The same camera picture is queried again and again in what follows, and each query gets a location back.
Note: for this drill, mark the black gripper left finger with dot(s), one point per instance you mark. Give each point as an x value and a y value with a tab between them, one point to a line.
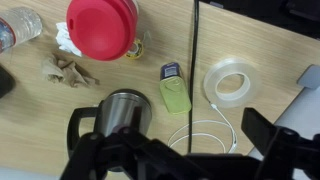
110	150

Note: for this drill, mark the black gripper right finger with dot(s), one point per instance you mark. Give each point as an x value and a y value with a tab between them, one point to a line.
286	153

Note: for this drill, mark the tin can green lid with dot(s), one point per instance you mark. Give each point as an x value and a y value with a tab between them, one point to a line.
174	95

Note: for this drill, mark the clear plastic water bottle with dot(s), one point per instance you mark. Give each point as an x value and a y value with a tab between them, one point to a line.
23	25

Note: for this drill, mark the stainless steel electric kettle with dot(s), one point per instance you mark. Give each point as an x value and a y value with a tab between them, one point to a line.
121	110

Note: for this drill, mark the grey flat panel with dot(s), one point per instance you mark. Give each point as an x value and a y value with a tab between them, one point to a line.
300	110

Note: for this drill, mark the grey rectangular block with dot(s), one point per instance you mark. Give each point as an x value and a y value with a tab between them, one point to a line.
310	77

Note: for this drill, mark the brown crumpled paper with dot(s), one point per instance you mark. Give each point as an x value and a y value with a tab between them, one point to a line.
66	71

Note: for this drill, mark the small yellow tape roll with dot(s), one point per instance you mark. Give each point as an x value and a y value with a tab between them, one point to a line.
137	52

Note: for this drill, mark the clear tape roll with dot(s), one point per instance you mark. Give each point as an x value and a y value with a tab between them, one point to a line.
210	83

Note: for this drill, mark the white crumpled tissue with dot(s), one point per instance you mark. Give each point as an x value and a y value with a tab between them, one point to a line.
65	40

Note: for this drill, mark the white cup red lid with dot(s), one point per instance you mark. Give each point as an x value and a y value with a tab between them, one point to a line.
100	30

